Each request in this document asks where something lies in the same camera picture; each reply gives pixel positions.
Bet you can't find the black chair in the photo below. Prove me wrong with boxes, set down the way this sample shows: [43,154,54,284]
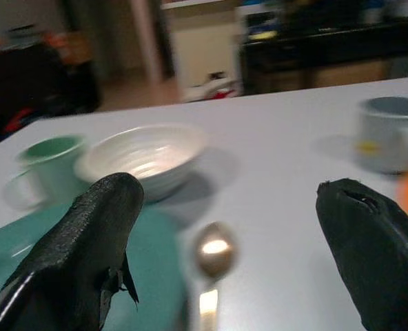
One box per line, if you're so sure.
[0,41,100,152]

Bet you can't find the white and red toy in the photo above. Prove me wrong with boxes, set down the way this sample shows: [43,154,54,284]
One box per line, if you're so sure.
[185,70,241,103]

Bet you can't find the black cabinet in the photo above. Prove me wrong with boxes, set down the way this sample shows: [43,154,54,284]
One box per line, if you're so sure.
[240,13,408,96]

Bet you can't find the green ceramic mug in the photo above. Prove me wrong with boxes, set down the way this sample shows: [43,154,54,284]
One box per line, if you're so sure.
[3,134,88,212]

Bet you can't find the white ribbed ceramic bowl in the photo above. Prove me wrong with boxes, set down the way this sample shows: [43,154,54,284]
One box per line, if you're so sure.
[74,123,208,203]

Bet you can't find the teal ceramic plate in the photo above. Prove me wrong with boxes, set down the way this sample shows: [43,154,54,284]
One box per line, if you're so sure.
[0,201,187,331]

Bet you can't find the white mug with yellow print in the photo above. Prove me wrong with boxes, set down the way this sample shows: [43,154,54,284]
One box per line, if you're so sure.
[354,97,408,174]

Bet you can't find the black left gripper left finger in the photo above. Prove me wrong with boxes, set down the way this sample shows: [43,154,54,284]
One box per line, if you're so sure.
[0,172,145,331]

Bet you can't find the silver metal spoon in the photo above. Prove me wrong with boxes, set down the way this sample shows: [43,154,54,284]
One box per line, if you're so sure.
[192,221,241,331]

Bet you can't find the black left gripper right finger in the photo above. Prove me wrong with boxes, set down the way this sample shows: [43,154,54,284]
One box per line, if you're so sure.
[315,177,408,331]

